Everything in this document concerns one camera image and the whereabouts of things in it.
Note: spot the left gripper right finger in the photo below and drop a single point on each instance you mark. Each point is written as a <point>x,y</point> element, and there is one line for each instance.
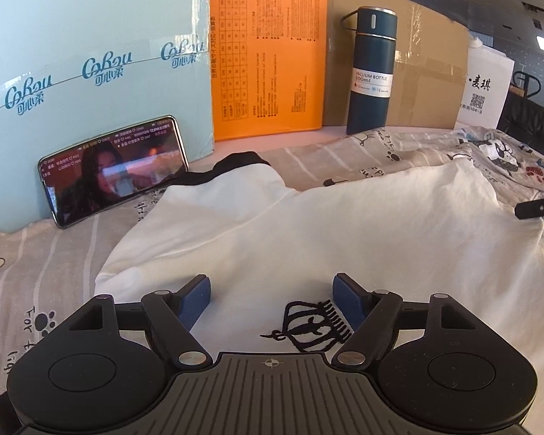
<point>375,318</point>

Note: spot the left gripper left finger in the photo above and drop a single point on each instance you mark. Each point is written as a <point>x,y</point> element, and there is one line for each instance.
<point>167,318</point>

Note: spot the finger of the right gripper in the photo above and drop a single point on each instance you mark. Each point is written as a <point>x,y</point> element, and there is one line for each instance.
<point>530,209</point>

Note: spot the white t-shirt with print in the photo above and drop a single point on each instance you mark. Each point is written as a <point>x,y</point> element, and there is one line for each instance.
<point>263,245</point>

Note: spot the black leather sofa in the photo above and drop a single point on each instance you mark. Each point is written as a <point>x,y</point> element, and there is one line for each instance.
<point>523,120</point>

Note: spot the white tote bag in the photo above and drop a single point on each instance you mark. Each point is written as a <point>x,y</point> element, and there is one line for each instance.
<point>486,86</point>

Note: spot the smartphone with lit screen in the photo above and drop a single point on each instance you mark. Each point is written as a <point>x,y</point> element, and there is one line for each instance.
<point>95,175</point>

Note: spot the black garment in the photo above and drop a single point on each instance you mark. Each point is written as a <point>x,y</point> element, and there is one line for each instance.
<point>231,162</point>

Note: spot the brown cardboard box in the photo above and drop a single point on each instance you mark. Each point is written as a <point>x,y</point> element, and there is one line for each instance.
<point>431,63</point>

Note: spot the dark blue vacuum bottle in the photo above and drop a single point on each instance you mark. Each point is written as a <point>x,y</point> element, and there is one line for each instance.
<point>372,69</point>

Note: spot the light blue carton box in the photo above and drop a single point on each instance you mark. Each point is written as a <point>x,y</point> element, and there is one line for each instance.
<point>71,70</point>

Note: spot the orange printed box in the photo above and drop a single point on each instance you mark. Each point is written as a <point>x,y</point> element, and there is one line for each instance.
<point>267,66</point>

